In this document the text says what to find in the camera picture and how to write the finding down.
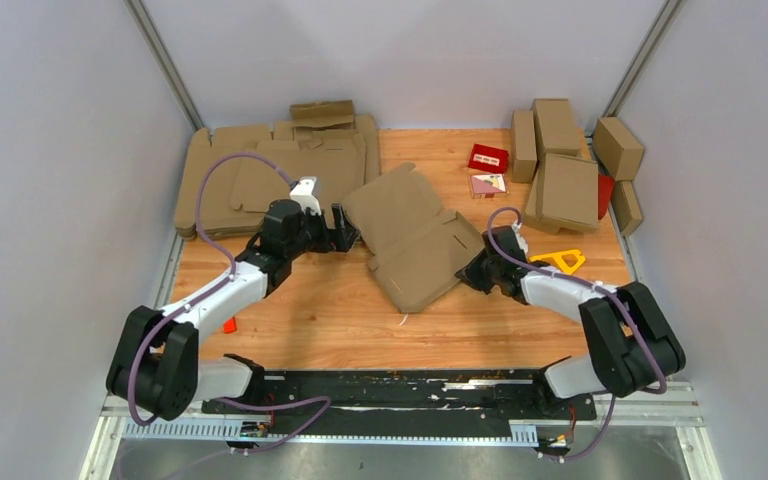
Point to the corner aluminium post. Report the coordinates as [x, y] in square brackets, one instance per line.
[653, 37]
[145, 24]

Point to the rear leaning cardboard box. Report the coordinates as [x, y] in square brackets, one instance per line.
[555, 127]

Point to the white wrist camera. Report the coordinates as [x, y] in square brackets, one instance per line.
[304, 193]
[520, 240]

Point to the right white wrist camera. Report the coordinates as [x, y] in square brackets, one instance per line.
[520, 240]

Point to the brown cardboard box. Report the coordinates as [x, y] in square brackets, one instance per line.
[417, 244]

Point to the red card box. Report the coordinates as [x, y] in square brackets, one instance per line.
[488, 159]

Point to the low right cardboard box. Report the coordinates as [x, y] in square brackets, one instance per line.
[626, 207]

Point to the left corner aluminium post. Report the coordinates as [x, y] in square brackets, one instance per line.
[145, 24]

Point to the small folded cardboard pieces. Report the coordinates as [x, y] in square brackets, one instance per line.
[323, 115]

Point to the upright narrow cardboard box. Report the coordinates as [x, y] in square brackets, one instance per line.
[524, 158]

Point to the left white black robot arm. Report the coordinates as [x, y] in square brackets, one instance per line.
[157, 368]

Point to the pink tangram puzzle card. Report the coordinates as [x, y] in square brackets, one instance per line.
[488, 185]

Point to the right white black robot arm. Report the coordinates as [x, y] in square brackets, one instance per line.
[631, 346]

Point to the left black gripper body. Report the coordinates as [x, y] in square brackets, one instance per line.
[314, 235]

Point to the front flat cardboard box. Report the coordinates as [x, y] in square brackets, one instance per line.
[564, 195]

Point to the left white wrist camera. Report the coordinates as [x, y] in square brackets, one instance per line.
[304, 193]

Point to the far right cardboard box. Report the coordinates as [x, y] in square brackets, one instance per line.
[618, 149]

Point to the stack of flat cardboard sheets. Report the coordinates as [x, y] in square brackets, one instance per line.
[232, 174]

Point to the right corner aluminium post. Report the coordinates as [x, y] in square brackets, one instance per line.
[653, 37]

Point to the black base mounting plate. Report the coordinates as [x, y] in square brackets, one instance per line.
[397, 401]

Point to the yellow plastic triangle frame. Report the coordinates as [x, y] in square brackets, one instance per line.
[567, 261]

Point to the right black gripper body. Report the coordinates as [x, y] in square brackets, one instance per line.
[494, 269]

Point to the aluminium frame rail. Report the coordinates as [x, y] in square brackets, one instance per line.
[584, 424]

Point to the red object behind boxes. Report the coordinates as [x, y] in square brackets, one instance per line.
[605, 191]

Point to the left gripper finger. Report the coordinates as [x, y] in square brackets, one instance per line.
[343, 228]
[342, 241]

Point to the small orange block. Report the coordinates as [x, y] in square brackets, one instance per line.
[230, 326]

